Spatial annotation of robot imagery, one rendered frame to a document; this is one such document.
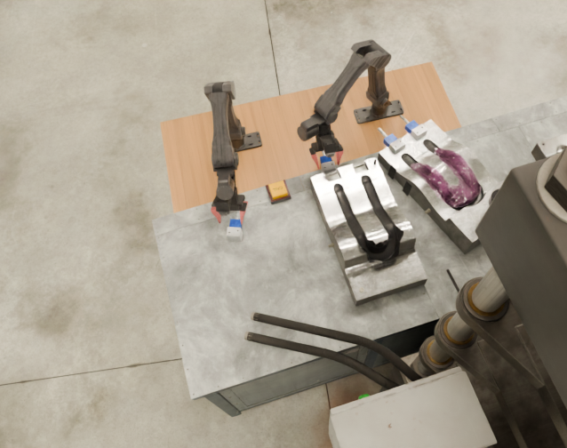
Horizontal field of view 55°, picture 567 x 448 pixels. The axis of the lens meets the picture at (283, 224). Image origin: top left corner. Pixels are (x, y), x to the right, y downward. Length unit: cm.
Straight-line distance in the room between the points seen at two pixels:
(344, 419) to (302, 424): 148
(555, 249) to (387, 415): 57
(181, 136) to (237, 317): 82
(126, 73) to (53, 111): 51
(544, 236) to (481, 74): 289
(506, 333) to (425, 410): 23
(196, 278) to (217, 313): 16
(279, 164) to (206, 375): 86
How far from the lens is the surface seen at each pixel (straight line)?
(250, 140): 225
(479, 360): 144
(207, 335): 194
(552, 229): 76
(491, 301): 113
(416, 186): 204
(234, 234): 200
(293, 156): 220
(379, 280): 191
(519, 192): 79
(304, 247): 201
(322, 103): 197
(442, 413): 121
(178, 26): 393
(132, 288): 297
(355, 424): 118
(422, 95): 240
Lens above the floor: 265
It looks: 64 degrees down
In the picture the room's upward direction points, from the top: 9 degrees counter-clockwise
